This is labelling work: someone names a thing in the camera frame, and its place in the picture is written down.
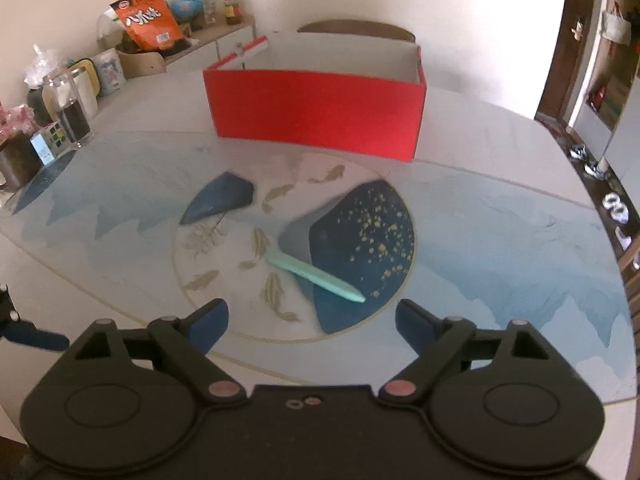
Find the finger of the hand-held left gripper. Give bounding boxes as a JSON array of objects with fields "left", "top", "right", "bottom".
[{"left": 0, "top": 284, "right": 71, "bottom": 352}]

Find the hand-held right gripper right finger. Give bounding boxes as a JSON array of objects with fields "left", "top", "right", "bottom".
[{"left": 378, "top": 299, "right": 552, "bottom": 405}]

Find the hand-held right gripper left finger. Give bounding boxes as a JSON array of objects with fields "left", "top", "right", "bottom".
[{"left": 74, "top": 298, "right": 249, "bottom": 407}]

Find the mint green pen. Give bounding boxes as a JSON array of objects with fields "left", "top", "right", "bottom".
[{"left": 267, "top": 252, "right": 366, "bottom": 305}]

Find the red cardboard box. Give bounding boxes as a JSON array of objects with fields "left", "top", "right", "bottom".
[{"left": 202, "top": 32, "right": 427, "bottom": 162}]

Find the dark metal mug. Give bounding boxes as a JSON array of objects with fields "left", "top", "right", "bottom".
[{"left": 0, "top": 132, "right": 44, "bottom": 192}]

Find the puzzle cube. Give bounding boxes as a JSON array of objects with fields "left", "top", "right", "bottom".
[{"left": 30, "top": 122, "right": 69, "bottom": 165}]

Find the pink wrapped candy bag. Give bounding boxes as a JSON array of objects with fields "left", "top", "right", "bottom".
[{"left": 0, "top": 102, "right": 39, "bottom": 136}]

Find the glass pitcher with dark liquid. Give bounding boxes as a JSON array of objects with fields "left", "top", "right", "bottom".
[{"left": 43, "top": 65, "right": 95, "bottom": 150}]

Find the white slipper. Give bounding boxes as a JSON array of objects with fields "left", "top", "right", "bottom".
[{"left": 602, "top": 192, "right": 630, "bottom": 224}]

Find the yellow and black container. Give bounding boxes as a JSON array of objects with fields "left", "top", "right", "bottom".
[{"left": 27, "top": 59, "right": 99, "bottom": 126}]

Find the white printed canister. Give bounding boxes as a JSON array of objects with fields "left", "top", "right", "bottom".
[{"left": 92, "top": 48, "right": 126, "bottom": 97}]

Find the clear crumpled plastic bag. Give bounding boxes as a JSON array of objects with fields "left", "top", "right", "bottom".
[{"left": 23, "top": 43, "right": 61, "bottom": 86}]

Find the white side cabinet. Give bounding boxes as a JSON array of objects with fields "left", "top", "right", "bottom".
[{"left": 164, "top": 13, "right": 257, "bottom": 69}]

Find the cardboard carton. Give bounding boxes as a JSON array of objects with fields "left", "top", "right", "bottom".
[{"left": 597, "top": 77, "right": 631, "bottom": 129}]

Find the wooden chair with curved back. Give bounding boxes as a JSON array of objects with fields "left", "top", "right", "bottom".
[{"left": 297, "top": 19, "right": 416, "bottom": 44}]

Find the white crinkled packet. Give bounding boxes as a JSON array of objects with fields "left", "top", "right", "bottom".
[{"left": 97, "top": 9, "right": 124, "bottom": 49}]

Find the orange snack bag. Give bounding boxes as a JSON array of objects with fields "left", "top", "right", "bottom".
[{"left": 109, "top": 0, "right": 185, "bottom": 51}]

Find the dark wooden door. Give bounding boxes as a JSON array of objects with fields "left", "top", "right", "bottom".
[{"left": 534, "top": 0, "right": 609, "bottom": 126}]

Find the hanging tote bag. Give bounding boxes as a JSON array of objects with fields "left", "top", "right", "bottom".
[{"left": 599, "top": 2, "right": 631, "bottom": 46}]

